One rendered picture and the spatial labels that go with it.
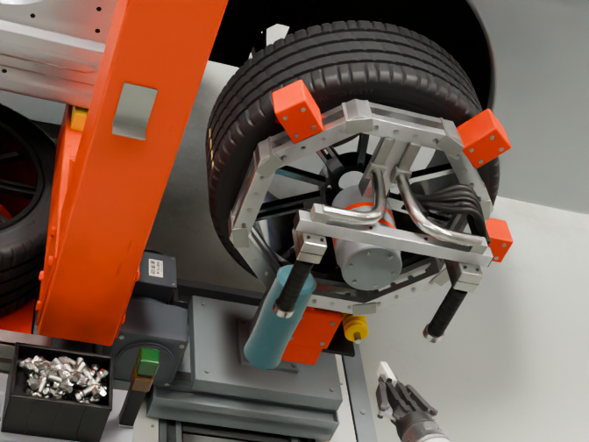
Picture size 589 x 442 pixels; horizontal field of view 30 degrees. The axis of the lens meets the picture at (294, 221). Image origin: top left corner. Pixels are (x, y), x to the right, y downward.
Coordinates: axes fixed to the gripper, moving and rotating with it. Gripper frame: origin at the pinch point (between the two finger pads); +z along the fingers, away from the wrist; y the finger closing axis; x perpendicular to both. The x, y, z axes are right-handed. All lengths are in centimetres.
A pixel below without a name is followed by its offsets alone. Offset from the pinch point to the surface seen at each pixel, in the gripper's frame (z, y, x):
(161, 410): 49, 30, 47
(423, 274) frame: 28.4, -16.5, -10.4
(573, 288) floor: 129, -135, 38
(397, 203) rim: 35.0, -7.4, -24.5
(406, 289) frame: 28.6, -13.5, -5.9
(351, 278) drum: 12.9, 8.6, -15.1
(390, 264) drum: 10.9, 1.9, -20.5
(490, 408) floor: 71, -79, 53
